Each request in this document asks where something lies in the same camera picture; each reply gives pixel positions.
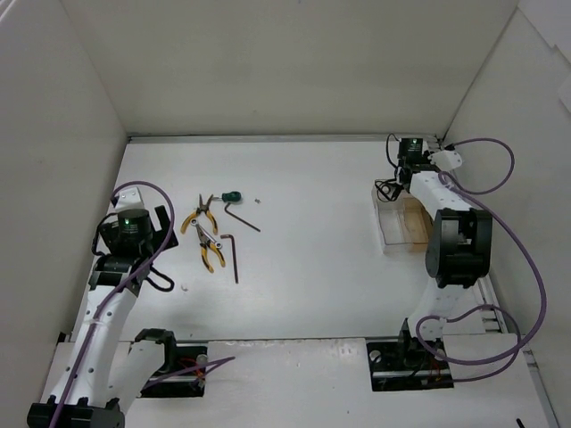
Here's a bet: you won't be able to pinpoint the small silver ratchet wrench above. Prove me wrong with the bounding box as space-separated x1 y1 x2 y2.
191 219 223 249

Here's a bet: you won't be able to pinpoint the yellow long-nose pliers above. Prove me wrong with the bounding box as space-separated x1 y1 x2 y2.
180 194 219 235
195 229 227 273

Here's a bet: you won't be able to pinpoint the brown hex key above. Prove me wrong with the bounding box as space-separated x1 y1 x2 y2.
220 234 239 284
223 202 261 233

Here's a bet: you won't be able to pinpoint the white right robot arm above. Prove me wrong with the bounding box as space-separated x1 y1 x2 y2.
394 137 492 367

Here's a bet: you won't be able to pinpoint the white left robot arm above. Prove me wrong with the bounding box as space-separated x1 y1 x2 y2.
27 203 178 427

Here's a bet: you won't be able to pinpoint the clear plastic container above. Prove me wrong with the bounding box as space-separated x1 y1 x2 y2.
371 180 433 256

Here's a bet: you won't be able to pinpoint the green stubby screwdriver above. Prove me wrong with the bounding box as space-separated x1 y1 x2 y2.
213 191 243 203

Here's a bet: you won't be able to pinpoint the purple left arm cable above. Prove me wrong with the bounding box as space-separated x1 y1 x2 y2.
46 180 236 428

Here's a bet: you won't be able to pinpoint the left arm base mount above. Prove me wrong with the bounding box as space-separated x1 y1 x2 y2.
139 343 209 399

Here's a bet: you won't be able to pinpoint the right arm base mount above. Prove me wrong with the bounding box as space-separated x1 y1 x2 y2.
366 338 454 392

